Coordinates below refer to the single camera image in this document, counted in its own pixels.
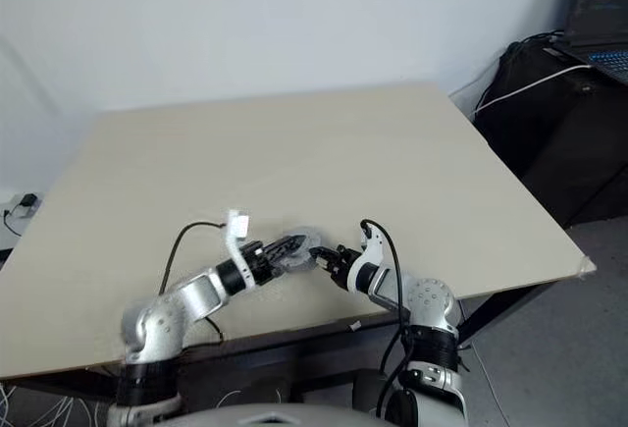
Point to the black equipment case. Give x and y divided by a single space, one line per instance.
564 142

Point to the black power adapter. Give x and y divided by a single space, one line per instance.
29 199

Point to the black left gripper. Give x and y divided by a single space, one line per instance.
262 262

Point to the small grey object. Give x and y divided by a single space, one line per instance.
297 264

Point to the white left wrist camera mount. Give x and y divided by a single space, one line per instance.
239 225

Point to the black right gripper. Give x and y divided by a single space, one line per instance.
341 267

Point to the white power strip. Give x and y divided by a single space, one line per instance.
27 212

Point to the black laptop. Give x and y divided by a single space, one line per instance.
598 5

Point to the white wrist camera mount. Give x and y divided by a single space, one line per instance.
373 250
239 225

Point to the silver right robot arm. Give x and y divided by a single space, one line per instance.
432 299

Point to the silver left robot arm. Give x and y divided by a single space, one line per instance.
196 294

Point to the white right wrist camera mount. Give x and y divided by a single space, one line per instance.
373 250

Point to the grey rounded robot shell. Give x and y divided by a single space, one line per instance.
275 410

